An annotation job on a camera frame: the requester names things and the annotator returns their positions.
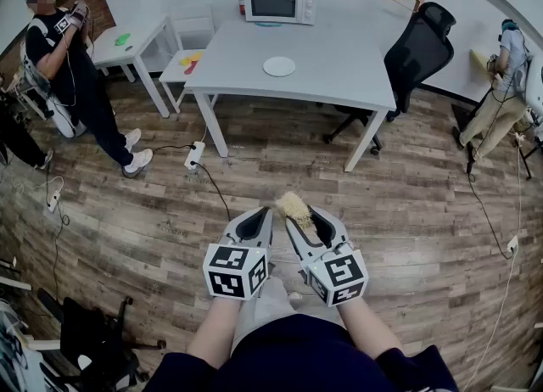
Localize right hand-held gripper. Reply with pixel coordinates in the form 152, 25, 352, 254
284, 205, 370, 309

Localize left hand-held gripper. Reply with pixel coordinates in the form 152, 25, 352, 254
202, 207, 274, 300

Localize tan fluffy sponge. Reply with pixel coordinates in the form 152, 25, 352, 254
274, 190, 315, 230

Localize white round plate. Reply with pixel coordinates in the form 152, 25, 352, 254
262, 56, 296, 78

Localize person's right forearm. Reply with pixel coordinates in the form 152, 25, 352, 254
339, 296, 404, 360

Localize person's left forearm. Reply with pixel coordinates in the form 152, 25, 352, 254
186, 294, 243, 370

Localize person's light shorts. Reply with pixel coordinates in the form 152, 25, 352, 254
231, 275, 344, 357

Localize person's dark shirt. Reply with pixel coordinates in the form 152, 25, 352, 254
142, 313, 462, 392

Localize large white table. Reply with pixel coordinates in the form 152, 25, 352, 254
184, 20, 398, 173

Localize black swivel chair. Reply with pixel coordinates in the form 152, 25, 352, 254
36, 288, 166, 392

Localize black mesh office chair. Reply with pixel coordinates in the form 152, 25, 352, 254
322, 1, 457, 156

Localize white curved seat base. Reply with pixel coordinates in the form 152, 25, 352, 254
20, 42, 88, 140

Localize small white chair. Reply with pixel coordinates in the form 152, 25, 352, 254
159, 3, 220, 114

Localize small white table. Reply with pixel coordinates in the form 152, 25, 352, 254
91, 14, 171, 119

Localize yellow flat pad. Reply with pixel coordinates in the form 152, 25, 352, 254
469, 49, 490, 74

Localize black floor cable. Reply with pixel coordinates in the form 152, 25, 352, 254
193, 160, 232, 221

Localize long white floor cable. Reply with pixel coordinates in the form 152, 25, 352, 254
462, 135, 527, 391

